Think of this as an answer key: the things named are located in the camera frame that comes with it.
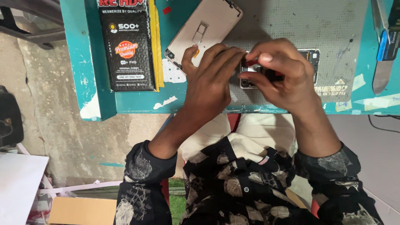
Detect person's right hand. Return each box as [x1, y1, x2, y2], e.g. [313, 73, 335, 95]
[238, 38, 323, 114]

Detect person's left hand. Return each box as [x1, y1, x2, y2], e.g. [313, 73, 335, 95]
[181, 44, 248, 121]

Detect black smartphone body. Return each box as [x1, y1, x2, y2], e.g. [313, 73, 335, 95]
[239, 48, 321, 90]

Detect small red and black tool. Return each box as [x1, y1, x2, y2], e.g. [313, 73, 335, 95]
[245, 58, 285, 83]

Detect white adhesive sheet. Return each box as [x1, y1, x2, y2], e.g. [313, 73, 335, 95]
[162, 59, 187, 84]

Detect white trousers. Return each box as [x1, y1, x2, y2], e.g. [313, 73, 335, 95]
[175, 113, 313, 207]

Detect grey anti-slip work mat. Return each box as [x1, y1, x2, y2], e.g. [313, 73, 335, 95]
[222, 0, 370, 104]

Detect yellow flat package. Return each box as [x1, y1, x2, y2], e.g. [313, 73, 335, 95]
[148, 0, 165, 92]

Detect beige phone display panel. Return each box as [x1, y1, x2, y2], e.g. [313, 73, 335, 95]
[164, 0, 244, 74]

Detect black bubble-wrap display package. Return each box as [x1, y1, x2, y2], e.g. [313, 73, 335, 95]
[97, 0, 157, 92]

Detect flat metal pry tool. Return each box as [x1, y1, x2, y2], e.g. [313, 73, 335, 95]
[371, 0, 395, 96]

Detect blue plastic card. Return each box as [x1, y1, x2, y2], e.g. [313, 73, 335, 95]
[376, 29, 400, 62]

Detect black patterned shirt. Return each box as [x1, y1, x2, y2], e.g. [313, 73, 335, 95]
[114, 140, 384, 225]

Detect brown cardboard box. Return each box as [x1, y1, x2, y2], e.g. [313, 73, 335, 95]
[48, 197, 118, 225]

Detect black chair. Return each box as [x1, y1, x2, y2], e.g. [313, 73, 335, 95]
[0, 0, 67, 50]

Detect black bag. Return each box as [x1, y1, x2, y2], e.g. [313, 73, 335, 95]
[0, 85, 24, 148]

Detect white board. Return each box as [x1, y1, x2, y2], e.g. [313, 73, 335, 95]
[0, 152, 50, 225]

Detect black cable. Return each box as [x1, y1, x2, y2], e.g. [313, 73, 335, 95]
[368, 114, 400, 134]

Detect white strap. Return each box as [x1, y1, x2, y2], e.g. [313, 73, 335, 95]
[37, 180, 123, 196]

